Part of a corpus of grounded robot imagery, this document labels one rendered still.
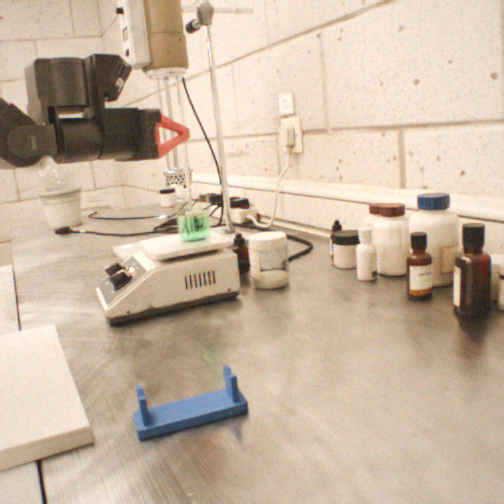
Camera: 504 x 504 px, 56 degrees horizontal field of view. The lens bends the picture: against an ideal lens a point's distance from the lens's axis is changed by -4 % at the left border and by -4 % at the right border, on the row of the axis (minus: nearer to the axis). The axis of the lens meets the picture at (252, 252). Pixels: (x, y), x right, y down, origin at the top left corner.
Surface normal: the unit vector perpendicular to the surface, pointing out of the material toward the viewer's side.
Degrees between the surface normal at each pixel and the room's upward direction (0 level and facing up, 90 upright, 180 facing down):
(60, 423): 2
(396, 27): 90
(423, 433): 0
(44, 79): 89
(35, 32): 90
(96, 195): 90
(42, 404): 2
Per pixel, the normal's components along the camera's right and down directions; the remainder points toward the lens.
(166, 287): 0.40, 0.18
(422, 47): -0.88, 0.19
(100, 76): 0.68, 0.11
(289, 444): -0.10, -0.97
